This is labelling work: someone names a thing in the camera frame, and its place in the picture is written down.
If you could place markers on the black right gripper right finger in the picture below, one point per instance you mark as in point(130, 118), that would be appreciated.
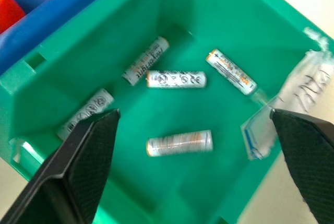
point(308, 156)

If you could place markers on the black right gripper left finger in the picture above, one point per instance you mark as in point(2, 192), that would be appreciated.
point(78, 169)

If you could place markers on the blue plastic bin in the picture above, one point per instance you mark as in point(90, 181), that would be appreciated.
point(52, 17)

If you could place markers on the green plastic bin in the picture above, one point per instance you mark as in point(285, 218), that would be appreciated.
point(198, 25)

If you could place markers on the white AA battery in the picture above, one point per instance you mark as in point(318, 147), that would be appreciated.
point(179, 143)
point(231, 71)
point(146, 60)
point(90, 109)
point(176, 79)

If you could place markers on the red-orange plastic block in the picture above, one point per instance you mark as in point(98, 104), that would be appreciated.
point(9, 10)

